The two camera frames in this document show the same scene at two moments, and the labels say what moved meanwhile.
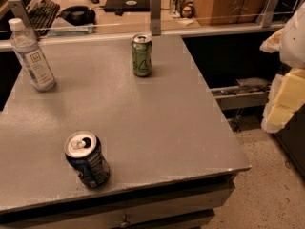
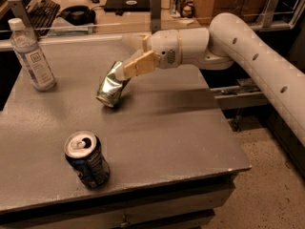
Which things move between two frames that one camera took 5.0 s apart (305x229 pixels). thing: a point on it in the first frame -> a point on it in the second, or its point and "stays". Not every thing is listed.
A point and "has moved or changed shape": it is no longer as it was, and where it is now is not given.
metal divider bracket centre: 155,10 stays
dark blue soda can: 83,149 stays
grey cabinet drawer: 185,205 stays
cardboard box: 216,5 stays
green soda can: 142,47 has moved or changed shape
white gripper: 294,40 -> 164,48
